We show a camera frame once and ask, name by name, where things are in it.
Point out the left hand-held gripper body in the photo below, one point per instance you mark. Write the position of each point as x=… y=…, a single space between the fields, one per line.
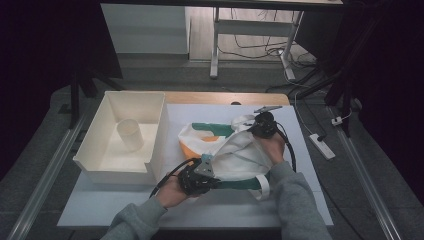
x=195 y=183

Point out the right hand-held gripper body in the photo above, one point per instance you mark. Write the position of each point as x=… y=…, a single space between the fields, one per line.
x=265 y=126

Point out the white tote bag coloured blobs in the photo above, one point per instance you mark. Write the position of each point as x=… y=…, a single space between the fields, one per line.
x=240 y=156

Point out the clear plastic cup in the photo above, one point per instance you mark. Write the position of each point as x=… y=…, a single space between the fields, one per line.
x=130 y=135

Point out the white plastic bin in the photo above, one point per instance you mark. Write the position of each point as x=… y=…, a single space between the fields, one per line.
x=133 y=100

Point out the person's right hand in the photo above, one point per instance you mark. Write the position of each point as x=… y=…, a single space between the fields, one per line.
x=275 y=148

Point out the person's left hand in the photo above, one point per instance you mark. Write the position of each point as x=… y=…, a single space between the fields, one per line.
x=170 y=195

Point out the white power strip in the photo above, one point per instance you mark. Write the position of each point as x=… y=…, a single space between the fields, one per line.
x=321 y=146

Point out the white plug adapter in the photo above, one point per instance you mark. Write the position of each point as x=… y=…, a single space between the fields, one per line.
x=336 y=120

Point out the black curtain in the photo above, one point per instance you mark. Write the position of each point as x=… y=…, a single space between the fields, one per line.
x=33 y=50
x=383 y=66

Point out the black stand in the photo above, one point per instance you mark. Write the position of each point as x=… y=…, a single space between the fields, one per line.
x=75 y=100

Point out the white cabinet panel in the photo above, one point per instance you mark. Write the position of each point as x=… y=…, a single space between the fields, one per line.
x=143 y=30

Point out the white metal desk frame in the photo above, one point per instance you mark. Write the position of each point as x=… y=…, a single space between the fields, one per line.
x=253 y=27

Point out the aluminium rail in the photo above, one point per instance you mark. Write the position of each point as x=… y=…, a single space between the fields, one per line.
x=43 y=181
x=370 y=193

